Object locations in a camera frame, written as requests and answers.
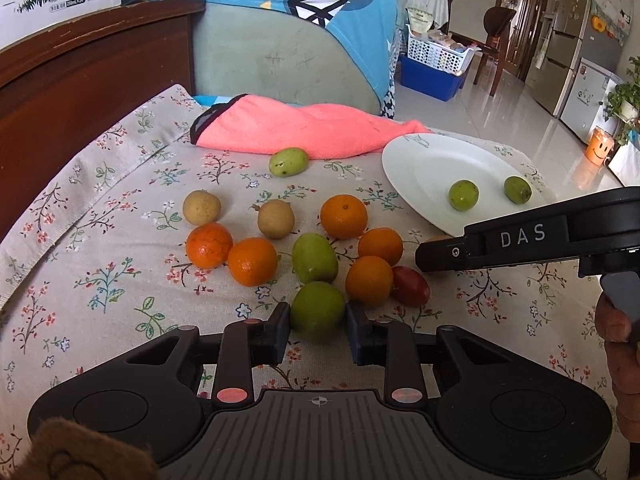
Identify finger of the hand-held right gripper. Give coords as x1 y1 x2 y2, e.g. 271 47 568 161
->
415 239 469 273

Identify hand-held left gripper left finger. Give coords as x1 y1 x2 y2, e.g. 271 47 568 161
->
125 302 292 409

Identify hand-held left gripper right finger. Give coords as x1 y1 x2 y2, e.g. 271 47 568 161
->
345 301 518 408

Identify dark red jujube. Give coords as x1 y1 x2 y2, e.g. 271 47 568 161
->
391 266 431 307

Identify large green jujube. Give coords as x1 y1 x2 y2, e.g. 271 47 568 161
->
290 281 348 343
292 233 339 284

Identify white plate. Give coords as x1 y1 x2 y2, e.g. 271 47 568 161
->
382 133 551 237

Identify orange tangerine with scarred peel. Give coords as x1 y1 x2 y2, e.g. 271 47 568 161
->
186 223 234 269

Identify tan longan with stem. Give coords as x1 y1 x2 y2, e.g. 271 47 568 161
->
251 199 295 240

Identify tan round longan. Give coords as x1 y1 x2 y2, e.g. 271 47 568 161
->
182 189 224 226

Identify speckled green jujube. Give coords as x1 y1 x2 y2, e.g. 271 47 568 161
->
269 147 309 178

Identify person's right hand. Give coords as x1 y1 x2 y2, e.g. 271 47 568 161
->
595 294 640 443

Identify small green jujube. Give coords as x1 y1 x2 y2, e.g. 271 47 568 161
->
448 180 480 212
503 175 533 205

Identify orange smiley cup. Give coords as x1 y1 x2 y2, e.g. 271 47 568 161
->
586 127 616 165

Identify white box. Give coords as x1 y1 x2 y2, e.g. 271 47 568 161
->
607 130 640 186

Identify small white fridge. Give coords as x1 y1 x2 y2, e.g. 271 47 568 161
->
560 57 626 142

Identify green potted plant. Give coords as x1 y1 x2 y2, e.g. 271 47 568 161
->
600 57 640 146

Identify floral tablecloth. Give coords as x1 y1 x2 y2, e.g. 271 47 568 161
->
0 84 626 480

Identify black white patterned cloth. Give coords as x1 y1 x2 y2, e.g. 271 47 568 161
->
379 77 399 121

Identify blue plastic bin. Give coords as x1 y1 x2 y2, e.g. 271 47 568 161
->
400 55 471 102

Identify pink towel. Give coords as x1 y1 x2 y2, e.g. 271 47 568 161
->
190 94 435 161

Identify silver refrigerator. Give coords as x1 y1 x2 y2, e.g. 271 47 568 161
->
525 0 633 116

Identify white perforated basket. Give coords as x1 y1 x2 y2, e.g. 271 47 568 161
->
406 24 478 72

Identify brown wooden chair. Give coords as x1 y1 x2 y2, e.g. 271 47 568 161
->
472 7 518 97

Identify green white bag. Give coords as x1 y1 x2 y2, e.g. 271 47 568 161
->
407 7 433 36

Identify blue patterned sheet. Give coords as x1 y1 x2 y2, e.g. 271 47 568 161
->
192 94 237 109

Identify brown plush fabric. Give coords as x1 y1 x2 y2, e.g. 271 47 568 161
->
0 419 161 480

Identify pale green chair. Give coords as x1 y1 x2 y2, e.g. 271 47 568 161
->
192 2 396 116

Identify dark wooden headboard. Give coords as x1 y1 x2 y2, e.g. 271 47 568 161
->
0 0 206 246

